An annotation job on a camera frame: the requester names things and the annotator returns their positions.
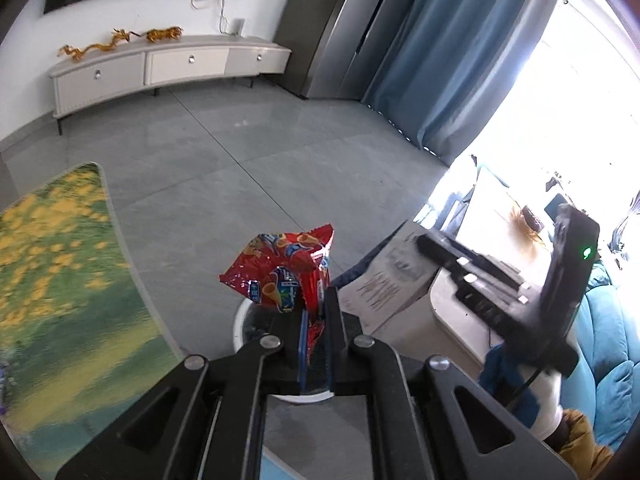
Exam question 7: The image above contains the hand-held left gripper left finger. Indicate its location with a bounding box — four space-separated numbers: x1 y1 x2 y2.
55 307 309 480

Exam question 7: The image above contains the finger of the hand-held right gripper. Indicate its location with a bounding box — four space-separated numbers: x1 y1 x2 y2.
450 271 532 335
416 230 533 295

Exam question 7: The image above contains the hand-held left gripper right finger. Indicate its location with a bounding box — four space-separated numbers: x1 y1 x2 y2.
325 287 581 480

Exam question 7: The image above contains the white round waste bin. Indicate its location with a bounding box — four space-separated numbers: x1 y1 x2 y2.
232 299 337 404

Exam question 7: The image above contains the red snack bag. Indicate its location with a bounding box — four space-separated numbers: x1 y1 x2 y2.
218 223 335 361

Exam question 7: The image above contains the beige side table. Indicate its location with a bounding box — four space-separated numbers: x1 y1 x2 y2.
429 260 507 367

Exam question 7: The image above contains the teal sofa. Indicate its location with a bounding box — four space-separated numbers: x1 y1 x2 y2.
559 260 637 452

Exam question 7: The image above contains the cardboard box with paper label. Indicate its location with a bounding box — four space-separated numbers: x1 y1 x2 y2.
330 217 446 336

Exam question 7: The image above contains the mustard yellow cloth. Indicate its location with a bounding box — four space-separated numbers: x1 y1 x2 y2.
556 409 615 477

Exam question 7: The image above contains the blue curtain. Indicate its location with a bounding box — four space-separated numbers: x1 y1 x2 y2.
361 0 561 166

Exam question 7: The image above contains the grey refrigerator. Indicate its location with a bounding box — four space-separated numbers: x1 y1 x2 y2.
272 0 426 101

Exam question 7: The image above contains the flower printed coffee table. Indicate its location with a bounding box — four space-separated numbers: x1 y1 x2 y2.
0 161 184 442

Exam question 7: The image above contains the white television cabinet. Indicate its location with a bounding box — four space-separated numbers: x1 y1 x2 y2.
48 35 293 136

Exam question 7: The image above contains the golden tiger ornament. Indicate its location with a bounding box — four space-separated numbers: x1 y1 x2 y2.
146 26 184 43

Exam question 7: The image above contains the golden dragon ornament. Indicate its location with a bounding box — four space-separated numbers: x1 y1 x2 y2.
58 30 146 62

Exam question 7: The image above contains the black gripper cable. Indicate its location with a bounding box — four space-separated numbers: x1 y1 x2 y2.
504 365 545 407

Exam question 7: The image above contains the hanging television cable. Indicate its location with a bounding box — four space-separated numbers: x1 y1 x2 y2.
187 0 232 36

